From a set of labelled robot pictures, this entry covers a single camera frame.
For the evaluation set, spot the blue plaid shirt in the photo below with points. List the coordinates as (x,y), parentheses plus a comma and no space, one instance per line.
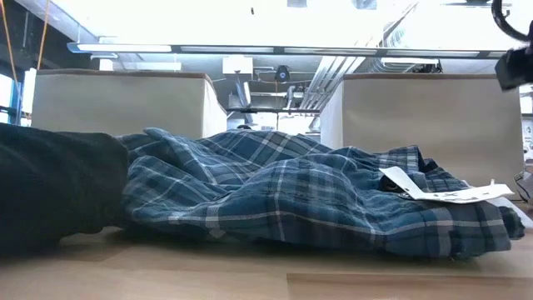
(270,196)

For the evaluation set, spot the wall poster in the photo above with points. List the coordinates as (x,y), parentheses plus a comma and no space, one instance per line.
(528,139)

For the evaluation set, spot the black garment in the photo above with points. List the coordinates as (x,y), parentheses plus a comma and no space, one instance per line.
(54,183)

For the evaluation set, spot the long ceiling light bar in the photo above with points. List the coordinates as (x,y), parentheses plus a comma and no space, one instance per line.
(229,49)

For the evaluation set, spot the beige fabric storage bin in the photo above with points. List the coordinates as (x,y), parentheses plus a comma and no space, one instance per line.
(116,104)
(437,121)

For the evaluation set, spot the silver ceiling ducts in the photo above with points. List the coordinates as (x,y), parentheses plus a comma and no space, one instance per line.
(329,83)

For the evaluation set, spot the white square ceiling fixture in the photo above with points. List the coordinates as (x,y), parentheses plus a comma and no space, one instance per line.
(237,64)

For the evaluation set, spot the white garment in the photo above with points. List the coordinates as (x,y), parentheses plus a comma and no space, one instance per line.
(518,212)

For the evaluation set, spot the black overhead camera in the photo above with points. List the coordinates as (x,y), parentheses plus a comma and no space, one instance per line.
(282,74)

